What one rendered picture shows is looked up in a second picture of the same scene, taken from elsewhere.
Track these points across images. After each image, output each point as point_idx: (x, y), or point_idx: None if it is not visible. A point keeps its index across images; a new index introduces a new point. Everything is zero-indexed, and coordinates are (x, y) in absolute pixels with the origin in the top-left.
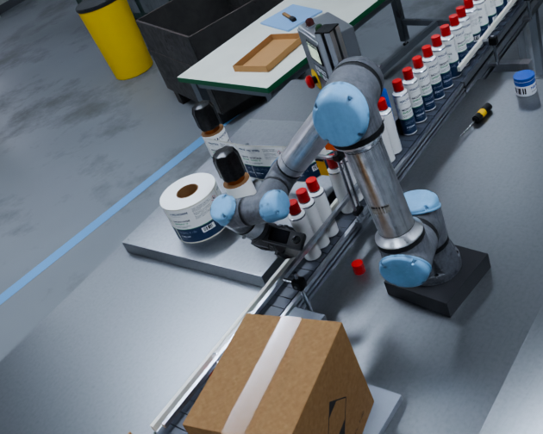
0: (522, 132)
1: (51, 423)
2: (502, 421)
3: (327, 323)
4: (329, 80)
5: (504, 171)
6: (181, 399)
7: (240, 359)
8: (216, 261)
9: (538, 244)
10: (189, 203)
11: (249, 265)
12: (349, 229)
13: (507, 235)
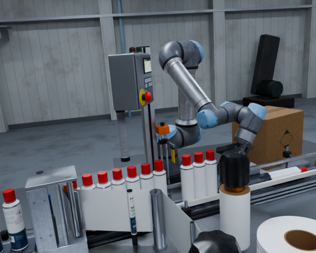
0: (24, 212)
1: None
2: (200, 150)
3: None
4: (186, 41)
5: None
6: None
7: (275, 114)
8: None
9: (124, 172)
10: (300, 220)
11: (259, 215)
12: (176, 201)
13: (125, 178)
